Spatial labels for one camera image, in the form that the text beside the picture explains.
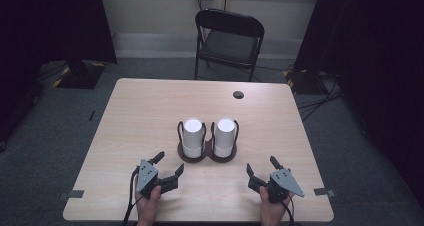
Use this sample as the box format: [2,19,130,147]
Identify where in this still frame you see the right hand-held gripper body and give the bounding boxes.
[265,168,306,205]

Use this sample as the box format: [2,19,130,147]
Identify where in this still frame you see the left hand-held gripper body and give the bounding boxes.
[134,158,164,200]

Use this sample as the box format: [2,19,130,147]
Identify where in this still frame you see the white cup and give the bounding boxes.
[181,117,205,159]
[213,116,237,159]

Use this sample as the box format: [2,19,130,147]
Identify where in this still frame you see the dark double cup holder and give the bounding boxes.
[176,119,240,164]

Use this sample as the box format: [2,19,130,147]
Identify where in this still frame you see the person's left hand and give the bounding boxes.
[134,185,163,226]

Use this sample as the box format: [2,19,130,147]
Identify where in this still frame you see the person's right hand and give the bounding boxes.
[259,185,296,226]

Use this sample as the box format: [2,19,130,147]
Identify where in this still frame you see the grey tape piece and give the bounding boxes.
[313,187,336,199]
[58,189,86,201]

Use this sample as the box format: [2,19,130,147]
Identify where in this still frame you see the black stand base striped tape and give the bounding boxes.
[283,67,323,96]
[52,59,108,90]

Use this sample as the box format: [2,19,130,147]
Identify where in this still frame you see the black folding chair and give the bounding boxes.
[194,8,266,83]

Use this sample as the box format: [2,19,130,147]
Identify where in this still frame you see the dark curtain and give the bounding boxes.
[0,0,118,145]
[293,0,424,209]

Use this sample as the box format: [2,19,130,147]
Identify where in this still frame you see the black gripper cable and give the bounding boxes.
[121,165,141,226]
[279,194,296,226]

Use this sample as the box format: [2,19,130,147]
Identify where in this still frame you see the black floor cables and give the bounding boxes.
[295,71,344,122]

